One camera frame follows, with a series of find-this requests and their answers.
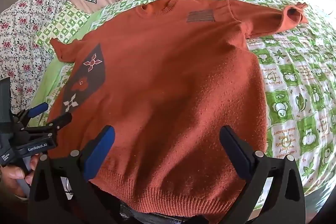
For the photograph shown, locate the white floral bed sheet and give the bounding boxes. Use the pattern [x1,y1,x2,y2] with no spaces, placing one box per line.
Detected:
[0,0,76,114]

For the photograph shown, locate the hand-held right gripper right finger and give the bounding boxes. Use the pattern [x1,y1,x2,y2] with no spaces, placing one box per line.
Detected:
[219,126,306,224]

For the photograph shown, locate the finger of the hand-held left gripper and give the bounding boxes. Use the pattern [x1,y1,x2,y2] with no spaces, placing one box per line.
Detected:
[10,102,49,126]
[20,112,72,139]

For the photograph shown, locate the orange knit sweater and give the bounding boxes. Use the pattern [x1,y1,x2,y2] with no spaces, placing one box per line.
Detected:
[47,0,309,223]

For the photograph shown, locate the green checked printed blanket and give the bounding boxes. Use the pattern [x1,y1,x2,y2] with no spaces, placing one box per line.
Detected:
[34,0,336,211]

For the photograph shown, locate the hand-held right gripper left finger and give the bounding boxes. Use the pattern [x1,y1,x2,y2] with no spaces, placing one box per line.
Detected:
[28,125,124,224]

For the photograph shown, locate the person's left hand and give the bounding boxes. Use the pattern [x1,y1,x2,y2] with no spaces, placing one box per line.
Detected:
[0,154,41,198]

